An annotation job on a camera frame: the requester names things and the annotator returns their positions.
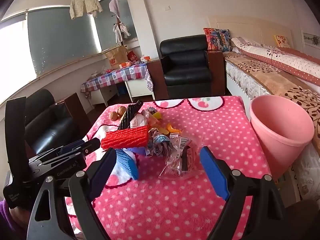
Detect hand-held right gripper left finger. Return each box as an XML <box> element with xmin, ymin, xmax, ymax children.
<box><xmin>26</xmin><ymin>147</ymin><xmax>118</xmax><ymax>240</ymax></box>

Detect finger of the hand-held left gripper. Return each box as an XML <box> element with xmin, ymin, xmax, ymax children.
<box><xmin>57</xmin><ymin>139</ymin><xmax>87</xmax><ymax>154</ymax></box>
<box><xmin>50</xmin><ymin>137</ymin><xmax>102</xmax><ymax>165</ymax></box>

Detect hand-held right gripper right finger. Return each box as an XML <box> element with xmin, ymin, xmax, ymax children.
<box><xmin>199</xmin><ymin>146</ymin><xmax>287</xmax><ymax>240</ymax></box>

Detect blue foam net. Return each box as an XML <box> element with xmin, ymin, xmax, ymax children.
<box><xmin>115</xmin><ymin>148</ymin><xmax>140</xmax><ymax>180</ymax></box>

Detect red foam net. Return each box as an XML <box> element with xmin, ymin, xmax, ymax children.
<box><xmin>100</xmin><ymin>125</ymin><xmax>150</xmax><ymax>149</ymax></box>

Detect clear plastic bag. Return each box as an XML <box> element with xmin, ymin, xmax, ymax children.
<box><xmin>159</xmin><ymin>134</ymin><xmax>200</xmax><ymax>180</ymax></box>

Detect black foam net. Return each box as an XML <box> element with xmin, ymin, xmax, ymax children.
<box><xmin>117</xmin><ymin>100</ymin><xmax>143</xmax><ymax>130</ymax></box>

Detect white paper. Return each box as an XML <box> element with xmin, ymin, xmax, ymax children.
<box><xmin>130</xmin><ymin>112</ymin><xmax>150</xmax><ymax>128</ymax></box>

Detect yellow plastic bag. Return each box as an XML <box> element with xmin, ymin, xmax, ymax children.
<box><xmin>160</xmin><ymin>122</ymin><xmax>183</xmax><ymax>135</ymax></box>

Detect blue-white wrapper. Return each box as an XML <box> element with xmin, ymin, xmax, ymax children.
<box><xmin>147</xmin><ymin>129</ymin><xmax>173</xmax><ymax>158</ymax></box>

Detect small foil wrapper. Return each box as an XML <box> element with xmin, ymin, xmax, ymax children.
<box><xmin>141</xmin><ymin>106</ymin><xmax>158</xmax><ymax>117</ymax></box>

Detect pink plastic bin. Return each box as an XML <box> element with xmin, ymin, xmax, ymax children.
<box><xmin>249</xmin><ymin>95</ymin><xmax>315</xmax><ymax>178</ymax></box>

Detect person's left forearm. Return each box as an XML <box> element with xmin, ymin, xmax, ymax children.
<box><xmin>0</xmin><ymin>199</ymin><xmax>29</xmax><ymax>240</ymax></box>

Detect black leather armchair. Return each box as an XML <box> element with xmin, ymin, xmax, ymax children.
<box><xmin>24</xmin><ymin>89</ymin><xmax>92</xmax><ymax>155</ymax></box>
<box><xmin>146</xmin><ymin>34</ymin><xmax>225</xmax><ymax>100</ymax></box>

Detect white desk with drawers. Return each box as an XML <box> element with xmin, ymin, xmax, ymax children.
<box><xmin>89</xmin><ymin>77</ymin><xmax>155</xmax><ymax>107</ymax></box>

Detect pink polka-dot blanket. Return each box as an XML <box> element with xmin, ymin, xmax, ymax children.
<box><xmin>66</xmin><ymin>96</ymin><xmax>272</xmax><ymax>240</ymax></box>

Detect checked tablecloth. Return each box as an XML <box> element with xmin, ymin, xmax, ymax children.
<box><xmin>80</xmin><ymin>62</ymin><xmax>150</xmax><ymax>94</ymax></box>

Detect patterned hanging cloth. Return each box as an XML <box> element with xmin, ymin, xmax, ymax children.
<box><xmin>144</xmin><ymin>67</ymin><xmax>155</xmax><ymax>91</ymax></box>

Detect brown paper bag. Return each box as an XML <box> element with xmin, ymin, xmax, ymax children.
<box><xmin>104</xmin><ymin>45</ymin><xmax>129</xmax><ymax>68</ymax></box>

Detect bed with leaf-pattern cover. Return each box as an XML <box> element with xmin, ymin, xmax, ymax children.
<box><xmin>207</xmin><ymin>15</ymin><xmax>320</xmax><ymax>200</ymax></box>

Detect grey roller blind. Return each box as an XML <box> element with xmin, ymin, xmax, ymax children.
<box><xmin>27</xmin><ymin>5</ymin><xmax>102</xmax><ymax>78</ymax></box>
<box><xmin>95</xmin><ymin>0</ymin><xmax>138</xmax><ymax>52</ymax></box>

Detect white hanging garments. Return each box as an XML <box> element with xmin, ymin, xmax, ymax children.
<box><xmin>112</xmin><ymin>21</ymin><xmax>132</xmax><ymax>44</ymax></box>

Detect white pink dotted quilt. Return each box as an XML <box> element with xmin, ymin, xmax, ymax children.
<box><xmin>231</xmin><ymin>37</ymin><xmax>320</xmax><ymax>87</ymax></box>

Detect colourful printed cushion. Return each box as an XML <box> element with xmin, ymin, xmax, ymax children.
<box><xmin>203</xmin><ymin>27</ymin><xmax>231</xmax><ymax>52</ymax></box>

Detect cream knitted cardigan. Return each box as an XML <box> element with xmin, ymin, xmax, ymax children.
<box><xmin>69</xmin><ymin>0</ymin><xmax>103</xmax><ymax>20</ymax></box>

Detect yellow flowered cushion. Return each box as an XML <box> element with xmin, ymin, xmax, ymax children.
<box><xmin>273</xmin><ymin>35</ymin><xmax>291</xmax><ymax>48</ymax></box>

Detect white wardrobe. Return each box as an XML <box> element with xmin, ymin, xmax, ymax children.
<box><xmin>291</xmin><ymin>0</ymin><xmax>320</xmax><ymax>55</ymax></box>

